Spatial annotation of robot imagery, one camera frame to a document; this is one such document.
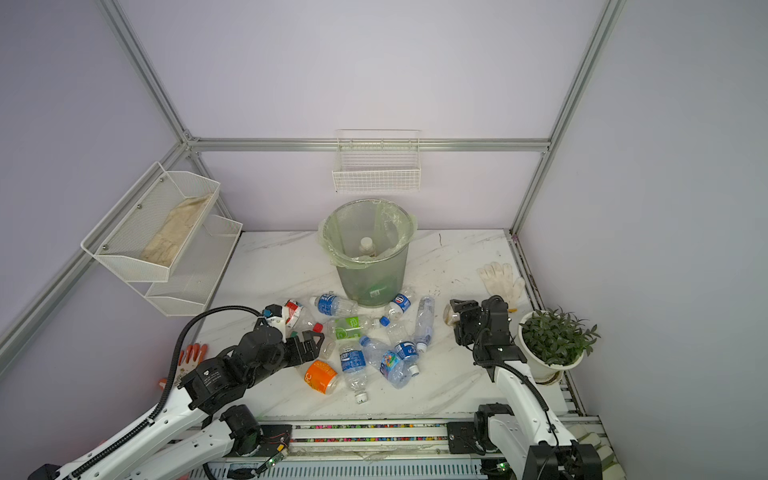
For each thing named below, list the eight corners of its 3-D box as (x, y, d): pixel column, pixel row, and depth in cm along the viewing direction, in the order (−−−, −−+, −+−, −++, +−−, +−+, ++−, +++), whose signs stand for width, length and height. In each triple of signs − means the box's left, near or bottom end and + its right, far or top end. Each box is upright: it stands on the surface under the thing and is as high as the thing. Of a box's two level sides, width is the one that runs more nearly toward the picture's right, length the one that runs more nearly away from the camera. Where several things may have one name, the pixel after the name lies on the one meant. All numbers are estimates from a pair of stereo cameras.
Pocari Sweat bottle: (344, 407, 80) (341, 401, 76) (342, 359, 88) (339, 352, 84) (370, 402, 81) (369, 397, 76) (365, 355, 89) (364, 348, 85)
